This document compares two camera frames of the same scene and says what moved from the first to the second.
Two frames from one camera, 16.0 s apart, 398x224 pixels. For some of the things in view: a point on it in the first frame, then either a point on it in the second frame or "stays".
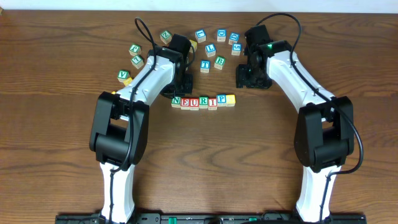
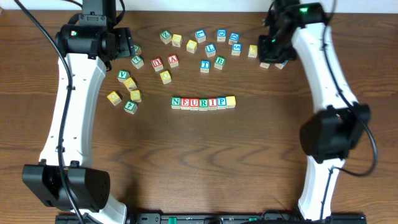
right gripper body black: [252, 81] → [272, 53]
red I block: [212, 103] stays
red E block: [185, 104] stays
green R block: [203, 102] stays
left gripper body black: [182, 88] → [125, 43]
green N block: [176, 102] stays
